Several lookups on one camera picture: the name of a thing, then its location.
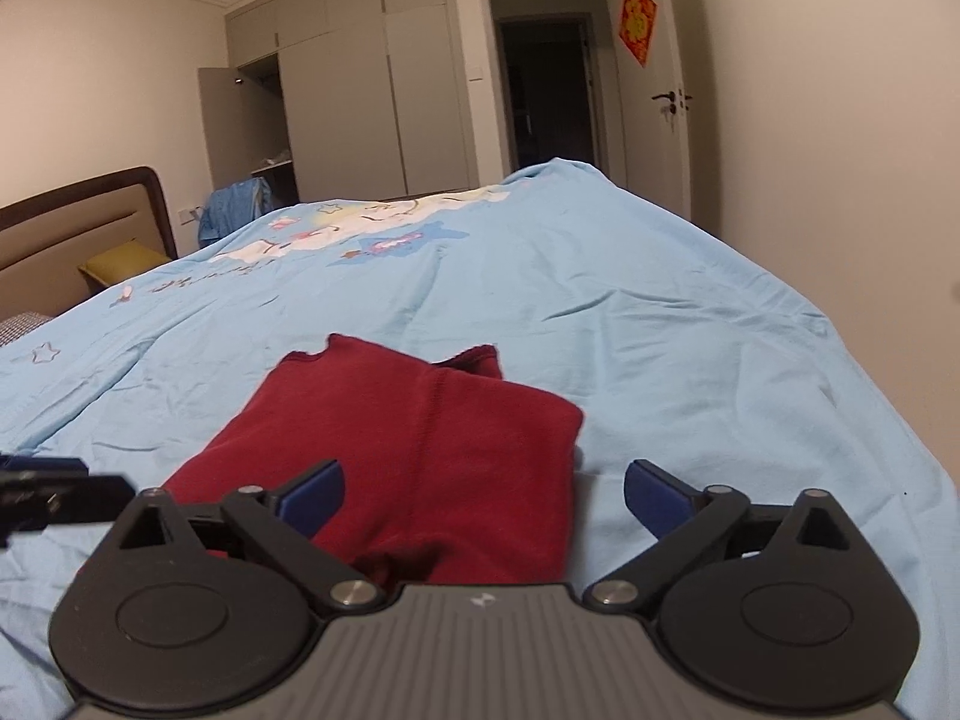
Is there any dark red sweater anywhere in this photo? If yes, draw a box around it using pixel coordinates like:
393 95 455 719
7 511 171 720
161 334 584 587

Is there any white room door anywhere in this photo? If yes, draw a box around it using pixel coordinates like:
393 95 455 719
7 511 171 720
611 0 695 222

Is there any blue garment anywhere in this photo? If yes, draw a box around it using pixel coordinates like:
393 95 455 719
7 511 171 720
196 178 272 245

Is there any red diamond door decoration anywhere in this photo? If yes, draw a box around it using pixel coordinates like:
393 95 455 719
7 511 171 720
619 0 659 67

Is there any brown padded headboard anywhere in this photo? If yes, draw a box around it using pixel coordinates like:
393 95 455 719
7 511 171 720
0 166 179 320

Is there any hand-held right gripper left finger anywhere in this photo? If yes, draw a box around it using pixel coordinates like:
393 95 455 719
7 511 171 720
112 459 387 612

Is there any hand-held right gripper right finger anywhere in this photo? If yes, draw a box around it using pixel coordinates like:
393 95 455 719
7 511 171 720
585 459 856 612

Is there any grey checkered pillow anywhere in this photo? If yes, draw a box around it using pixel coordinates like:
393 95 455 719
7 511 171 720
0 311 55 347

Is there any grey built-in wardrobe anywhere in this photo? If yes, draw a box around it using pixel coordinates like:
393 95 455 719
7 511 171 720
199 0 481 207

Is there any yellow pillow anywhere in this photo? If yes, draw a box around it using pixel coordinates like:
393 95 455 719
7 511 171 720
79 238 172 290

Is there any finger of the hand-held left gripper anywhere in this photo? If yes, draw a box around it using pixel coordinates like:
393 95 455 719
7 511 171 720
0 454 136 548

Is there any light blue printed blanket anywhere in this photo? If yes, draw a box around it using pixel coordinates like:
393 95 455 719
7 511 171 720
0 157 960 720

